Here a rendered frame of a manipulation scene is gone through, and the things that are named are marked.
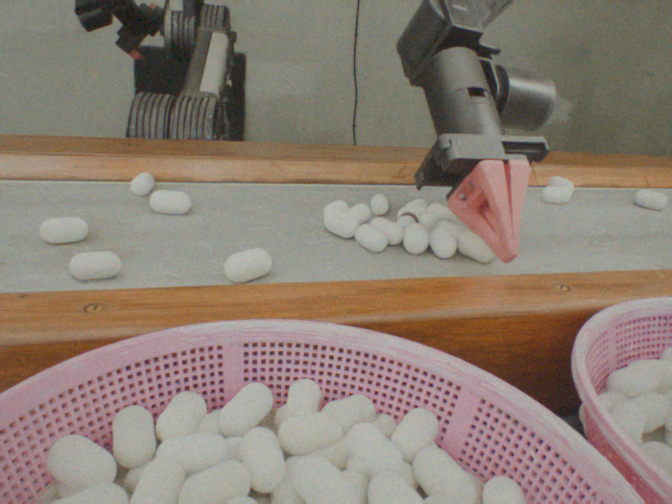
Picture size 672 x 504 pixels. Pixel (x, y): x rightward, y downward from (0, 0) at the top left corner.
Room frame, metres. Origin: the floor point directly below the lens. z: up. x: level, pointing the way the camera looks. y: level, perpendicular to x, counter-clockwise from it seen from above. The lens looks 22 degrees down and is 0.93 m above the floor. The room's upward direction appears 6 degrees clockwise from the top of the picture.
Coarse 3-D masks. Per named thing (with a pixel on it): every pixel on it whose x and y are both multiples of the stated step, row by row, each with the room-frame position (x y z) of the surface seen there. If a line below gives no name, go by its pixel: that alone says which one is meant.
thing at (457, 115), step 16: (448, 96) 0.52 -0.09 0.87; (464, 96) 0.51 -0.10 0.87; (480, 96) 0.53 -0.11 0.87; (448, 112) 0.51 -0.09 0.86; (464, 112) 0.50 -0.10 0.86; (480, 112) 0.50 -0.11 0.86; (496, 112) 0.51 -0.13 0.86; (448, 128) 0.50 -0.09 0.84; (464, 128) 0.49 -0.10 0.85; (480, 128) 0.49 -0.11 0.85; (496, 128) 0.49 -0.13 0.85; (448, 144) 0.46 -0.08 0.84; (512, 144) 0.48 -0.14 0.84; (528, 144) 0.49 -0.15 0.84; (544, 144) 0.49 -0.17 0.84; (432, 160) 0.48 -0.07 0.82; (528, 160) 0.51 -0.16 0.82; (416, 176) 0.49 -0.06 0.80; (432, 176) 0.49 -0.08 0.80; (448, 176) 0.50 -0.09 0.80
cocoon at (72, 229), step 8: (48, 224) 0.41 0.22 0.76; (56, 224) 0.41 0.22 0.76; (64, 224) 0.41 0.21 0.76; (72, 224) 0.41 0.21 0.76; (80, 224) 0.42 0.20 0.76; (40, 232) 0.40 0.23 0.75; (48, 232) 0.40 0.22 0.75; (56, 232) 0.40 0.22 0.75; (64, 232) 0.41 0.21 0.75; (72, 232) 0.41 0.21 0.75; (80, 232) 0.41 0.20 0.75; (48, 240) 0.40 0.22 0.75; (56, 240) 0.41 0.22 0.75; (64, 240) 0.41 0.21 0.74; (72, 240) 0.41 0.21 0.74
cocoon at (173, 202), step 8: (160, 192) 0.50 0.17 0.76; (168, 192) 0.50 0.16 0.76; (176, 192) 0.50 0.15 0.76; (152, 200) 0.50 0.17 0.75; (160, 200) 0.50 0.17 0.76; (168, 200) 0.50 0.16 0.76; (176, 200) 0.50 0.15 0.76; (184, 200) 0.50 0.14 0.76; (152, 208) 0.50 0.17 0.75; (160, 208) 0.50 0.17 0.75; (168, 208) 0.50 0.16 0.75; (176, 208) 0.50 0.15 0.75; (184, 208) 0.50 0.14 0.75
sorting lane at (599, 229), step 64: (0, 192) 0.52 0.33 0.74; (64, 192) 0.54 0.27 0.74; (128, 192) 0.56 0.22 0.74; (192, 192) 0.58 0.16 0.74; (256, 192) 0.60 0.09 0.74; (320, 192) 0.62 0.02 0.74; (384, 192) 0.65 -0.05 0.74; (576, 192) 0.74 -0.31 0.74; (0, 256) 0.38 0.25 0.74; (64, 256) 0.39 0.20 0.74; (128, 256) 0.40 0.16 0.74; (192, 256) 0.41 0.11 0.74; (320, 256) 0.44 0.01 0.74; (384, 256) 0.45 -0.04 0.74; (576, 256) 0.50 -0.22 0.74; (640, 256) 0.51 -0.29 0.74
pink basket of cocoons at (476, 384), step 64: (256, 320) 0.27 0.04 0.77; (64, 384) 0.21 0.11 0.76; (128, 384) 0.23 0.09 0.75; (192, 384) 0.25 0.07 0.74; (320, 384) 0.26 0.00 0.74; (384, 384) 0.26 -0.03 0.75; (0, 448) 0.18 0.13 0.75; (448, 448) 0.23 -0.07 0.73; (512, 448) 0.21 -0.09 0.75; (576, 448) 0.19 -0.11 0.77
